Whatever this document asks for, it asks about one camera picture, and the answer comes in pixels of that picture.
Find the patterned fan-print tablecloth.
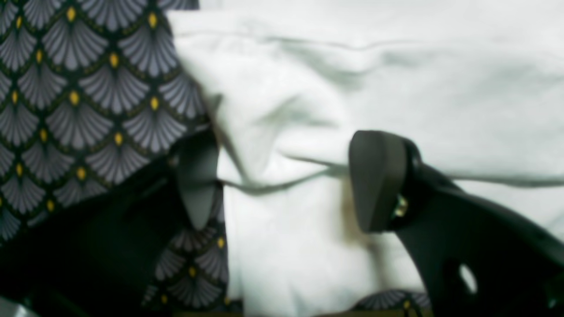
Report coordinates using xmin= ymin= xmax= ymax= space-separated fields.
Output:
xmin=0 ymin=0 xmax=432 ymax=313

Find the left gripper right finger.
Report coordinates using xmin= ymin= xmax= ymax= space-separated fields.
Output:
xmin=348 ymin=130 xmax=421 ymax=233

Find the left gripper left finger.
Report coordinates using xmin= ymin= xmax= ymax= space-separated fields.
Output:
xmin=174 ymin=132 xmax=219 ymax=230

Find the white T-shirt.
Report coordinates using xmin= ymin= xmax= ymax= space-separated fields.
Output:
xmin=167 ymin=0 xmax=563 ymax=317

